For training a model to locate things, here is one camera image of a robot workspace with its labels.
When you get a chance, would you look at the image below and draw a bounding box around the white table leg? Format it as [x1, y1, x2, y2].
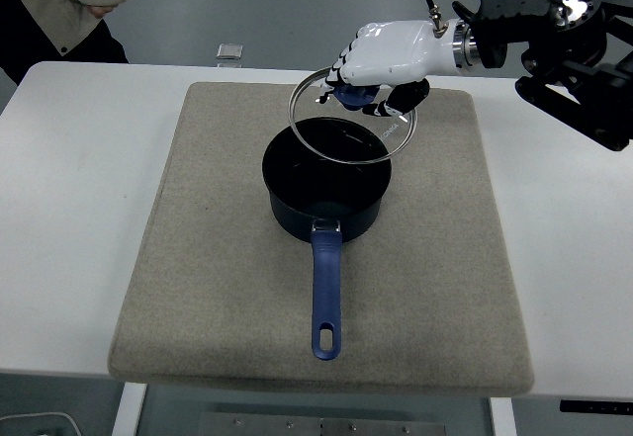
[489, 396, 518, 436]
[111, 382, 148, 436]

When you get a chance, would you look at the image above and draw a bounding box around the dark pot with blue handle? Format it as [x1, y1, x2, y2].
[260, 117, 393, 362]

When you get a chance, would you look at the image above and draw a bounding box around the glass pot lid blue knob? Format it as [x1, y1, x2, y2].
[288, 65, 419, 164]

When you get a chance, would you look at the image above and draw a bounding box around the grey metal plate with screws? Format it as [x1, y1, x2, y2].
[197, 411, 447, 436]

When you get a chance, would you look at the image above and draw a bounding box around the black control panel under table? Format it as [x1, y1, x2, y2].
[560, 398, 633, 413]

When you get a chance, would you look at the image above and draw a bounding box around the person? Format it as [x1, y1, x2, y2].
[0, 0, 135, 86]

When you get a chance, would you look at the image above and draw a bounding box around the beige fabric mat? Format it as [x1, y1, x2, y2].
[107, 81, 536, 398]

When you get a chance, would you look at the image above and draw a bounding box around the white cable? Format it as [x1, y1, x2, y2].
[0, 411, 80, 436]

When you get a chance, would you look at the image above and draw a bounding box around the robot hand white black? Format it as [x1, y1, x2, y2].
[316, 19, 459, 121]

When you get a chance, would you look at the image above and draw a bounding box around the person's hand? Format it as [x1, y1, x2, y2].
[87, 3, 120, 21]

